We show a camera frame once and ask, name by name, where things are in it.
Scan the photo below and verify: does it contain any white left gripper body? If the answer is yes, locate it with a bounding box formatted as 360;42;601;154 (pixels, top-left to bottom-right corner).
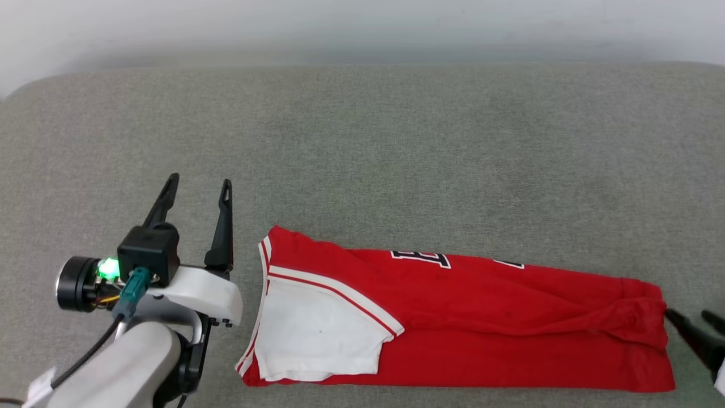
56;256;244;396

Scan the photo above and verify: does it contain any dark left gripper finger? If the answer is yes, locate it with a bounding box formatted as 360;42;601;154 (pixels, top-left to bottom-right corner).
204;179;234;274
142;173;181;230

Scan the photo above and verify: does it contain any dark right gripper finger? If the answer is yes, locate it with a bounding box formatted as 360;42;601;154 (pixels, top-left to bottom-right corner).
701;310;725;336
663;308;725;370

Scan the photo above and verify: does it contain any teal left camera cable plug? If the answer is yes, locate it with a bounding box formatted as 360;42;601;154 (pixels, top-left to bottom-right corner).
112;267;152;319

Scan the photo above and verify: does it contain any black left camera cable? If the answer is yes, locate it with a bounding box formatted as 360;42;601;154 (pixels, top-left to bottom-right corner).
50;313;126;392

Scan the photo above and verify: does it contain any grey fabric sofa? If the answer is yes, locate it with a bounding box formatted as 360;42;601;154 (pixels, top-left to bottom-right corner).
0;61;725;408

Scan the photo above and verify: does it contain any red and white jersey shirt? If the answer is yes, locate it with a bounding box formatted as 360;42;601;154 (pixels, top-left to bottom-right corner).
235;225;676;393

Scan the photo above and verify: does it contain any white paper cable label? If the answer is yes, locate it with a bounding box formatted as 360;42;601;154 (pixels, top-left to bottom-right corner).
22;367;58;408

